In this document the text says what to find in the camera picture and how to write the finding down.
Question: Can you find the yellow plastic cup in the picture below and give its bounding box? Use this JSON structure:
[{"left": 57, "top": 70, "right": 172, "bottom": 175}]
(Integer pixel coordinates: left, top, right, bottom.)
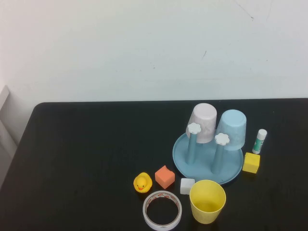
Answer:
[{"left": 189, "top": 179, "right": 227, "bottom": 225}]

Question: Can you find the white foam cube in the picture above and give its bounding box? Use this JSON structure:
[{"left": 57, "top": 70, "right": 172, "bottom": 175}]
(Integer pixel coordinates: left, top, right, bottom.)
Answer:
[{"left": 180, "top": 178, "right": 196, "bottom": 195}]

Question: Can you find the yellow foam cube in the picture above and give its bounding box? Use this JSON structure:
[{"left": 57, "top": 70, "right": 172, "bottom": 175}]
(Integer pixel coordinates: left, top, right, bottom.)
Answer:
[{"left": 242, "top": 152, "right": 261, "bottom": 174}]

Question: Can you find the white tape roll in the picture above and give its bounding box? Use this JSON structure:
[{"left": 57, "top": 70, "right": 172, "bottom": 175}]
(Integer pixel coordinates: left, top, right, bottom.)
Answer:
[{"left": 142, "top": 190, "right": 183, "bottom": 230}]

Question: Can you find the light blue plastic cup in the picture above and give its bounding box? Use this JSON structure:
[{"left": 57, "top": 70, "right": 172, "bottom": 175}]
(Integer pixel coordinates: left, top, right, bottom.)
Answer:
[{"left": 215, "top": 109, "right": 248, "bottom": 152}]

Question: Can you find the yellow rubber duck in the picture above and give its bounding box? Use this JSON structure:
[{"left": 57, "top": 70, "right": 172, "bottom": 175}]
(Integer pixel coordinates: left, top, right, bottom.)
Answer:
[{"left": 133, "top": 172, "right": 153, "bottom": 193}]

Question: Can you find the orange foam cube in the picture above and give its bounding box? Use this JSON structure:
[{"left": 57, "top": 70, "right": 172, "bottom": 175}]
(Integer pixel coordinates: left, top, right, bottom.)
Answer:
[{"left": 154, "top": 165, "right": 176, "bottom": 190}]

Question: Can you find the green white glue stick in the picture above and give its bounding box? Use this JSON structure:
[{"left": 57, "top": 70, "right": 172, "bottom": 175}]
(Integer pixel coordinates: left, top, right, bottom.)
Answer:
[{"left": 252, "top": 128, "right": 268, "bottom": 154}]

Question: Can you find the blue cup stand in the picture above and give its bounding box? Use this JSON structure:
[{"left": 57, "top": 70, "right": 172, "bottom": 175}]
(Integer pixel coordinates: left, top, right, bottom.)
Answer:
[{"left": 172, "top": 122, "right": 244, "bottom": 186}]

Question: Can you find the pale pink plastic cup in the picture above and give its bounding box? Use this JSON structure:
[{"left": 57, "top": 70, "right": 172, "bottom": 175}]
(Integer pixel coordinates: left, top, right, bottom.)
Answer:
[{"left": 185, "top": 103, "right": 218, "bottom": 144}]

